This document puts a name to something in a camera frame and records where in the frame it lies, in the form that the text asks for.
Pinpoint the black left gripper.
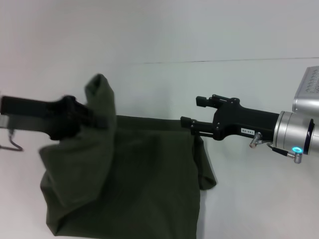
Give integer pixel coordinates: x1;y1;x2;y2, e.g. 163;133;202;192
0;95;110;141

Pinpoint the silver vented wrist camera box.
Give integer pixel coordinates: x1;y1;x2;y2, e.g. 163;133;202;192
291;65;319;115

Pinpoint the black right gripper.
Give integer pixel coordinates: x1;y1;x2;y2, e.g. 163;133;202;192
180;94;282;142

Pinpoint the dark green FREE print t-shirt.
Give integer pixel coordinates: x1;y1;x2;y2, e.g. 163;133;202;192
38;73;217;239

